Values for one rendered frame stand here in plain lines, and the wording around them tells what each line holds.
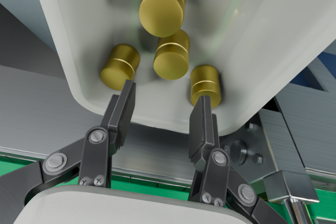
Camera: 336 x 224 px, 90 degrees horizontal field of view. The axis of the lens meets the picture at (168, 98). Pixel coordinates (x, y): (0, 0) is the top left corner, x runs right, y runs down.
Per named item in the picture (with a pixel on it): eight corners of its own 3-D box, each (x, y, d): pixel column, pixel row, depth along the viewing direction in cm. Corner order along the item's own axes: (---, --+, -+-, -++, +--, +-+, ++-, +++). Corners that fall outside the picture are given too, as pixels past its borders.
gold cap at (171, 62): (160, 24, 17) (154, 47, 14) (194, 31, 18) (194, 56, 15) (156, 52, 20) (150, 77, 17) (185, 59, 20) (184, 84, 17)
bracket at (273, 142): (215, 142, 26) (220, 193, 21) (252, 105, 19) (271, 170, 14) (237, 146, 26) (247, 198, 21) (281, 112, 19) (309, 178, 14)
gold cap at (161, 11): (151, -34, 14) (139, -18, 11) (192, -20, 14) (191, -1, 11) (145, 10, 16) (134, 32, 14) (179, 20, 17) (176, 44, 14)
